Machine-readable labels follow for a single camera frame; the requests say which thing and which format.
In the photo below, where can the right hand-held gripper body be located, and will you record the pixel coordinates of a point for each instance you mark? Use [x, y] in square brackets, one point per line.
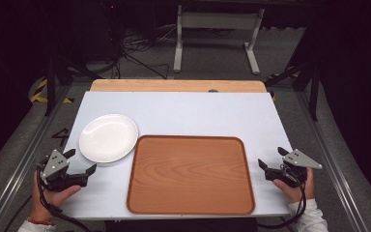
[298, 159]

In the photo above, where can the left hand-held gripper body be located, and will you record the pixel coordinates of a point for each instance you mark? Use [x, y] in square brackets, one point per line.
[55, 164]

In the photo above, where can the person's right hand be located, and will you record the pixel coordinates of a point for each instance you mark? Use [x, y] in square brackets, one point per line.
[298, 192]

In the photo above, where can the person's left hand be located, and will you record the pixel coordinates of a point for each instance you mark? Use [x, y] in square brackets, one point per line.
[46, 203]

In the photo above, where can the white round plate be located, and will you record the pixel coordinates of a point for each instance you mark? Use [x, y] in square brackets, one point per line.
[108, 138]

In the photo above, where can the yellow black floor tape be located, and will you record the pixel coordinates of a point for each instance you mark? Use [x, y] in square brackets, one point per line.
[38, 95]

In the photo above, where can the black tripod stand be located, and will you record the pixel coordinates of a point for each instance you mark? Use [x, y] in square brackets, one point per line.
[51, 83]
[314, 83]

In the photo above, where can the brown wooden tray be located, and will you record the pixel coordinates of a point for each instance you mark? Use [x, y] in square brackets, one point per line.
[190, 175]

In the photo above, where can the light wooden table board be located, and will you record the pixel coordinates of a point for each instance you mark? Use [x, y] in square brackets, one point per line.
[174, 86]

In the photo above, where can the aluminium floor rail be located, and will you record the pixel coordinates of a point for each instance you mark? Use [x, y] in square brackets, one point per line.
[331, 161]
[19, 167]

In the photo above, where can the white metal stand frame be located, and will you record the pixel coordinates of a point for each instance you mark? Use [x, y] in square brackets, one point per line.
[217, 20]

